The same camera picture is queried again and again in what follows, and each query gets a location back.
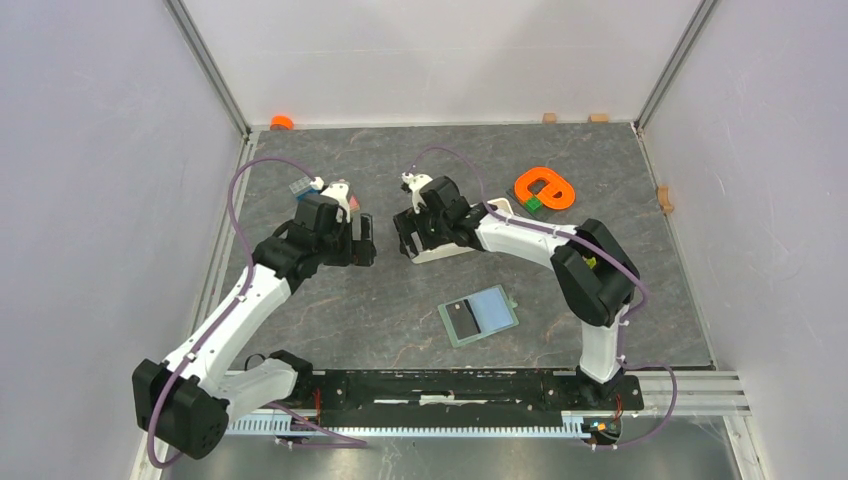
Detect orange tape roll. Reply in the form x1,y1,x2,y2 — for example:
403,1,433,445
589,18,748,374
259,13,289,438
269,115,294,130

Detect green lego brick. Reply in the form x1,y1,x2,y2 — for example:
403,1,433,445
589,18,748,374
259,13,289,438
523,196,543,214

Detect aluminium frame rail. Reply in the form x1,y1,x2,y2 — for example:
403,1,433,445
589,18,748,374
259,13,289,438
224,371,749,439

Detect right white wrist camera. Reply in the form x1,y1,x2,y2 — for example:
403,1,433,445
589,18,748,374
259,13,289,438
401,172,432,214

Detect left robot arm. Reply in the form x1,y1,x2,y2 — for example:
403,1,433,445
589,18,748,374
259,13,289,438
131,194,376,460

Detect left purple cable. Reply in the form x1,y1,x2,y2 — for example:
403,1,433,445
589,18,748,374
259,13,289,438
145,156,319,470

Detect purple cable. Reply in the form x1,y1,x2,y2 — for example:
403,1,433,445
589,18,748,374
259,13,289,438
145,156,319,470
410,146,678,452

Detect white rectangular tray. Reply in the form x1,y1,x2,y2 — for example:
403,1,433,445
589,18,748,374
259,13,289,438
411,197,514,264

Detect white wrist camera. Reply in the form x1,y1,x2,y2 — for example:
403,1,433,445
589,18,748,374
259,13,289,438
309,176,353,223
401,172,432,214

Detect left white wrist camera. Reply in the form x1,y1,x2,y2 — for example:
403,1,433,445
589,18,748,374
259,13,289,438
309,176,353,223

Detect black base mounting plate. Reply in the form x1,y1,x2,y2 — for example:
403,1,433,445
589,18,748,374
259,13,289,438
281,368,645,428

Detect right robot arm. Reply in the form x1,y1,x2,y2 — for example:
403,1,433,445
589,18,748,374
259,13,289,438
393,173,647,408

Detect black VIP card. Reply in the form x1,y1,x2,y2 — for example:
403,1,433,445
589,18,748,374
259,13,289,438
446,299,481,340

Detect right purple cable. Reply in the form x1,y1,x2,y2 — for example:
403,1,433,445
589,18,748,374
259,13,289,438
410,146,678,452

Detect blue grey lego bricks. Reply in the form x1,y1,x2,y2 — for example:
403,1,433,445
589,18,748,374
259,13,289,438
289,177,318,200

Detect orange curved track piece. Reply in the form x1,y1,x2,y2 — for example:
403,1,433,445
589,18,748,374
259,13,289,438
513,166,576,211

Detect curved wooden piece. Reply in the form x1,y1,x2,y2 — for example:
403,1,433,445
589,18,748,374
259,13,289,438
656,185,675,215

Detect green card holder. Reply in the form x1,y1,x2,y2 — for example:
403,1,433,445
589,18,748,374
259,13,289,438
438,285,519,348

